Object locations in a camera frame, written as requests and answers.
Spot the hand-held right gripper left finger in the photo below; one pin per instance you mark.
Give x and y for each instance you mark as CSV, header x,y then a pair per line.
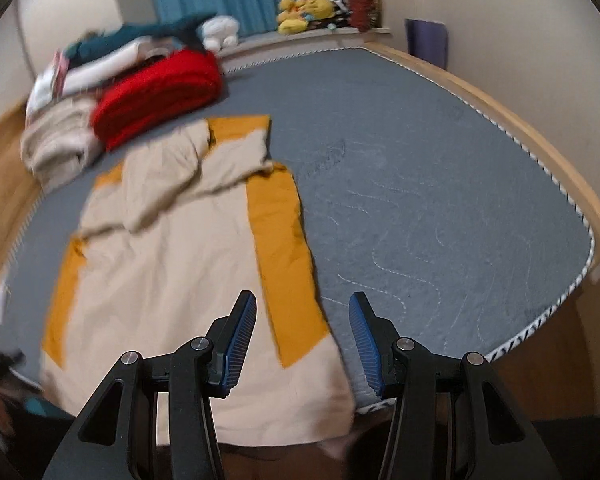
x,y
237,340

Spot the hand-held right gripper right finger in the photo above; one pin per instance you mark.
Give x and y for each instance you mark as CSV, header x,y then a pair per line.
x,y
367,345

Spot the cream and yellow hooded jacket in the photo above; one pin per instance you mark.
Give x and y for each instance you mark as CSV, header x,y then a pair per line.
x,y
180,270

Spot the grey bed mattress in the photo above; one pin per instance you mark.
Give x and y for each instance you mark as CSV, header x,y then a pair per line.
x,y
430,185

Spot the wooden headboard shelf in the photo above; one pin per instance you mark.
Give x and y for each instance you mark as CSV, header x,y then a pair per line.
x,y
0,185

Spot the white folded comforter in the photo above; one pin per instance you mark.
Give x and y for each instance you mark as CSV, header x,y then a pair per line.
x,y
60,145

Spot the red folded blanket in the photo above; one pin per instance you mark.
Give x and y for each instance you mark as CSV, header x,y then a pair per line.
x,y
155,92

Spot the white pink-trimmed cloth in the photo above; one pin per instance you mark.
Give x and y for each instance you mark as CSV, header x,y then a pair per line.
x,y
47,82

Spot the white folded quilt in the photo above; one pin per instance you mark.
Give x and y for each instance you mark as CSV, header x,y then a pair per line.
x,y
105,67

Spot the window ledge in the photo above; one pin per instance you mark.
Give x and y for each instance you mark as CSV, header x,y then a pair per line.
x,y
300,40

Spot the white plush toy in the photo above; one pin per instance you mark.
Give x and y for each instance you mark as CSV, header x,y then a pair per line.
x,y
220,32

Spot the yellow plush toy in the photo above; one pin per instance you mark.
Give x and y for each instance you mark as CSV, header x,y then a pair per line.
x,y
320,8
291,7
292,26

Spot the teal shark plush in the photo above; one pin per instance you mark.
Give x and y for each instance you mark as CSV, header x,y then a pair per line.
x,y
130,35

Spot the black and white patterned bag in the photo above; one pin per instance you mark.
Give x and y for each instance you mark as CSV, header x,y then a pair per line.
x,y
341,7

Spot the red cushion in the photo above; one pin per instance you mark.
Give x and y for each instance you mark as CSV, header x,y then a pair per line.
x,y
364,5

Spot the wooden bed frame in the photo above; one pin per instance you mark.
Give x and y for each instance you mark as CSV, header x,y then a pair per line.
x,y
555,160

